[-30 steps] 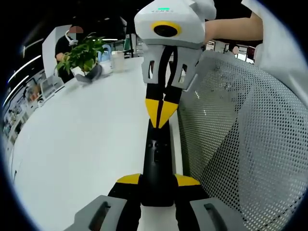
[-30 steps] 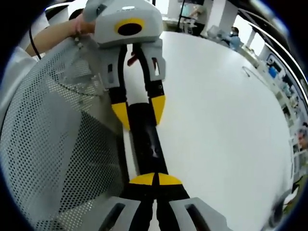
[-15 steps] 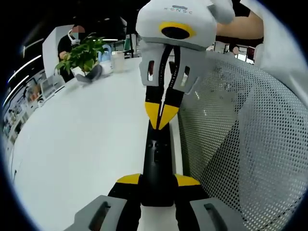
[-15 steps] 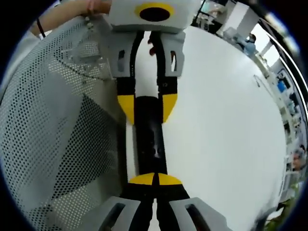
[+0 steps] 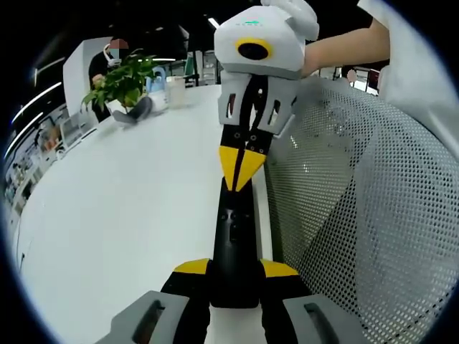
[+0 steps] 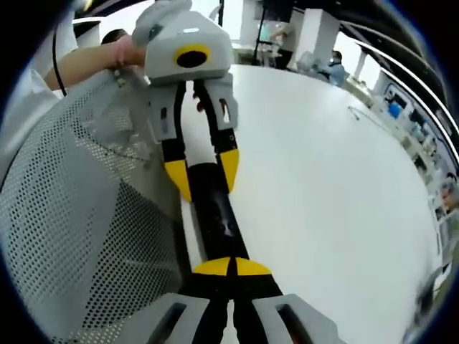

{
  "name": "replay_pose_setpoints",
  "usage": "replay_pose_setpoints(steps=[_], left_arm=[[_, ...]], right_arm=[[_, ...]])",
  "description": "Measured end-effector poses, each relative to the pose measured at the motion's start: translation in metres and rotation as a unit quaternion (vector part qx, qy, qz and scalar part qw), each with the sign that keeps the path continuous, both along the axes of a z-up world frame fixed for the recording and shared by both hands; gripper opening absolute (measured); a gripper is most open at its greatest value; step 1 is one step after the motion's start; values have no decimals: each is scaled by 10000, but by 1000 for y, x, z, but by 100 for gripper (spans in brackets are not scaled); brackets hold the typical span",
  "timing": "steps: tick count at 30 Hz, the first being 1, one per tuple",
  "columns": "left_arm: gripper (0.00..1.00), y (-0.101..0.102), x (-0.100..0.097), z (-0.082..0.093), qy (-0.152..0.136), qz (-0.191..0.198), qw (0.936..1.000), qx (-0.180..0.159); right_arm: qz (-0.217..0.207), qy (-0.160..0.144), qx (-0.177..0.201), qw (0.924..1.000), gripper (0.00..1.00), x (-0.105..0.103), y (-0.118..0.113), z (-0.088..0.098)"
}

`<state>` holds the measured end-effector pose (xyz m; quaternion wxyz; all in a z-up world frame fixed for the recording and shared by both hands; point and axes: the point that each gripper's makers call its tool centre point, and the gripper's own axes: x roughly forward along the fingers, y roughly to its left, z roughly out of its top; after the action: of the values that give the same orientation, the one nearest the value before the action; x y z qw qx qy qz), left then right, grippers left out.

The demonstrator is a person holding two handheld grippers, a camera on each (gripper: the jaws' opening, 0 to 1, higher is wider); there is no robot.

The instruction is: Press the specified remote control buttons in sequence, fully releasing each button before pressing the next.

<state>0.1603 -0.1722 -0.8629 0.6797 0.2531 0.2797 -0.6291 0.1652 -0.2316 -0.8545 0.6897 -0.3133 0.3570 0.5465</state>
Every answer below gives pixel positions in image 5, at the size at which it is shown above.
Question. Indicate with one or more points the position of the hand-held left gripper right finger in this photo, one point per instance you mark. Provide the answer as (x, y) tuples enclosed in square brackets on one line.
[(283, 290)]

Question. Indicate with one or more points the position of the straight ceiling light strip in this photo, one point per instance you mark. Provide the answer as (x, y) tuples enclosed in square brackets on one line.
[(36, 98)]

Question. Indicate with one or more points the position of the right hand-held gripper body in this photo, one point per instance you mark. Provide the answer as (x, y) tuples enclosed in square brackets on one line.
[(279, 36)]

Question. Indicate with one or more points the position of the person in white shirt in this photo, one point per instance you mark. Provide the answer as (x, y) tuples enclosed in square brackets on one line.
[(412, 64)]

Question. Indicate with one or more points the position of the black remote control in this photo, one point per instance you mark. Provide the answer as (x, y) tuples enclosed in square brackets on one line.
[(235, 258)]

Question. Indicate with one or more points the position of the green potted plant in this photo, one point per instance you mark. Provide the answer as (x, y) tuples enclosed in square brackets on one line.
[(125, 80)]

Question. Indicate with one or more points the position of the clear plastic pitcher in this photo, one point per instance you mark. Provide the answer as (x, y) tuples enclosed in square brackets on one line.
[(176, 93)]

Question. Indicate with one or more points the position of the white office equipment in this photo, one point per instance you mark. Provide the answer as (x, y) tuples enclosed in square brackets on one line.
[(77, 130)]

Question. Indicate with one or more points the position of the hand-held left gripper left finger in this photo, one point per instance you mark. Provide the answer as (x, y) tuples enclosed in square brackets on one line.
[(183, 286)]

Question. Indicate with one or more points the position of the blue and white jug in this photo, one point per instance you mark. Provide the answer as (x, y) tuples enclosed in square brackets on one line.
[(159, 96)]

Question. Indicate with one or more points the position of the black screen on stand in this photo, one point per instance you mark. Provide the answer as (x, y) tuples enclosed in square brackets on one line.
[(185, 36)]

